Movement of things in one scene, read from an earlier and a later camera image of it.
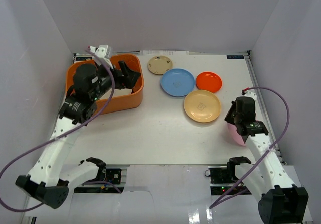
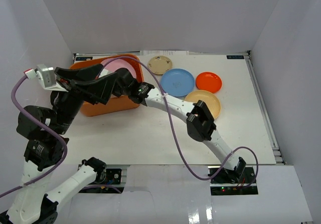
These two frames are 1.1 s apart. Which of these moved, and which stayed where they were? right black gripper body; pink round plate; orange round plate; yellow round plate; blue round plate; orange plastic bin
Moved: right black gripper body; pink round plate
Stayed: yellow round plate; blue round plate; orange round plate; orange plastic bin
